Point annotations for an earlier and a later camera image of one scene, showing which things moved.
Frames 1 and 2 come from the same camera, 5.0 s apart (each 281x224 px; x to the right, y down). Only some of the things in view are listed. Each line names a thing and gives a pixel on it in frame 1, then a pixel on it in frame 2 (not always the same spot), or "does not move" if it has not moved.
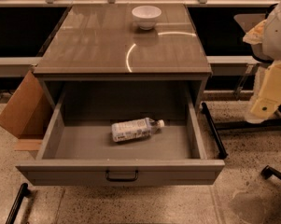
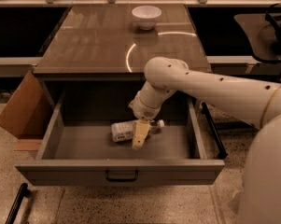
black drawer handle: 120,179 does not move
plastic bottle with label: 134,129 does not move
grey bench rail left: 12,66 does not move
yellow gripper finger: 273,91 -> 141,130
